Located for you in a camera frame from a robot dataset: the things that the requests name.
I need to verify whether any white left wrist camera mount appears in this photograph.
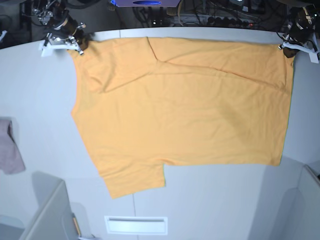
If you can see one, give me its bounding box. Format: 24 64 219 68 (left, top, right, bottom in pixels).
278 41 320 64

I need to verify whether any grey left bin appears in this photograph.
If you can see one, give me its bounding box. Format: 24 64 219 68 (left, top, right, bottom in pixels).
20 179 79 240

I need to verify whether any grey right bin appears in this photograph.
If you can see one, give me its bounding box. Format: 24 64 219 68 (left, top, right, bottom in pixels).
280 165 320 240

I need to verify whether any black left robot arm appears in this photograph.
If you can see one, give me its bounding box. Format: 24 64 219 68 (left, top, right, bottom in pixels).
279 0 320 64

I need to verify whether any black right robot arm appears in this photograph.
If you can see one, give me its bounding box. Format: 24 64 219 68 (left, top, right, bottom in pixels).
31 0 89 57

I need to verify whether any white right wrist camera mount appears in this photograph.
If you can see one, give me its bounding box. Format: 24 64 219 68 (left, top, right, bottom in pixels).
38 39 80 57

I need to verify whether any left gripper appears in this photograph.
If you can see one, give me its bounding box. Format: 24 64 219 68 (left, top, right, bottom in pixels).
282 24 315 59

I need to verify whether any white table slot plate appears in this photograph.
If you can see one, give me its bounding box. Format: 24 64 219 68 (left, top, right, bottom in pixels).
104 216 168 236

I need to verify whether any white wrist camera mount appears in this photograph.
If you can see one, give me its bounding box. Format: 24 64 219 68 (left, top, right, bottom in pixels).
278 41 320 64
38 39 80 57

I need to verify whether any wooden pencil in bin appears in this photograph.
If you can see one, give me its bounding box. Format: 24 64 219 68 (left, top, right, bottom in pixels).
72 216 82 237

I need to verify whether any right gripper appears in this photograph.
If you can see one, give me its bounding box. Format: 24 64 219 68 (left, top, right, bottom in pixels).
45 14 90 54

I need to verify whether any grey bin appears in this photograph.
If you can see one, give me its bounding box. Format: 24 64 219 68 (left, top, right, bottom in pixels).
20 179 79 240
280 165 320 240

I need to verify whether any purple box with blue oval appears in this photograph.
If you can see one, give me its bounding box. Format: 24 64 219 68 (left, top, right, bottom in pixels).
114 0 180 8

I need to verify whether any pink folded cloth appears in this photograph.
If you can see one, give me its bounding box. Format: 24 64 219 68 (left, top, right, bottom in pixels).
0 118 26 175

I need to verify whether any yellow T-shirt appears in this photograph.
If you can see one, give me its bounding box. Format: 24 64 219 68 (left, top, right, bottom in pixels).
70 37 294 199

